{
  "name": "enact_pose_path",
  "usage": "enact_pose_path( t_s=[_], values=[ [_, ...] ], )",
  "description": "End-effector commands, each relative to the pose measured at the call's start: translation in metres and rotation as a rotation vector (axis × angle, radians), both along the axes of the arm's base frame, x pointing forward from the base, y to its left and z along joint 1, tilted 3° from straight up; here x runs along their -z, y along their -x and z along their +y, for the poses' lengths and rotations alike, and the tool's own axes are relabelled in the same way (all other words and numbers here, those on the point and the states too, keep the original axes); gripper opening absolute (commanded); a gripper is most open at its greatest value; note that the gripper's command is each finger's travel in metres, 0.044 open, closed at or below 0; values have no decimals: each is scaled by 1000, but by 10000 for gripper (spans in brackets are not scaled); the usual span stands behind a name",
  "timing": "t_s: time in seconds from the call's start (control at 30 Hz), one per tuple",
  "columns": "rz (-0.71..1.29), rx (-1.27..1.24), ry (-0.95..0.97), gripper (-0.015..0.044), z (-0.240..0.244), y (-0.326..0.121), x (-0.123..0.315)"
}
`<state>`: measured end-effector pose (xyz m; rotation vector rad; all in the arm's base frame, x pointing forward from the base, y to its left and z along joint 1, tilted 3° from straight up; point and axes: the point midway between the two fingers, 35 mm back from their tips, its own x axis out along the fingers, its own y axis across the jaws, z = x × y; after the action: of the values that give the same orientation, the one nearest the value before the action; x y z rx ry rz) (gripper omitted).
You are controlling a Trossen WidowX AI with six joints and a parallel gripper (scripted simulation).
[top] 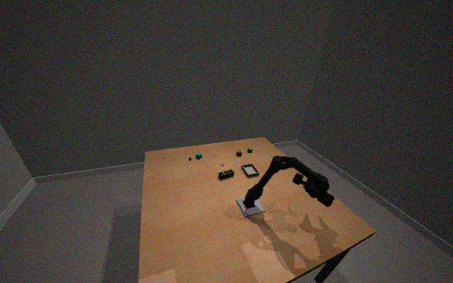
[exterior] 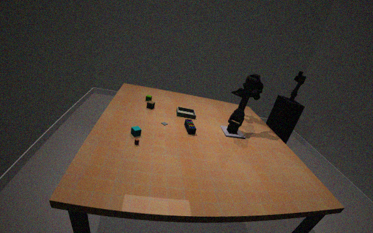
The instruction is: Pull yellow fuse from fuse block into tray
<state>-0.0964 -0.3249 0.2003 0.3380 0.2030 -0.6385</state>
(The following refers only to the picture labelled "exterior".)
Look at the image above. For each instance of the teal cube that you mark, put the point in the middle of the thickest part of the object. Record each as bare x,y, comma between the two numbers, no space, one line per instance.
136,131

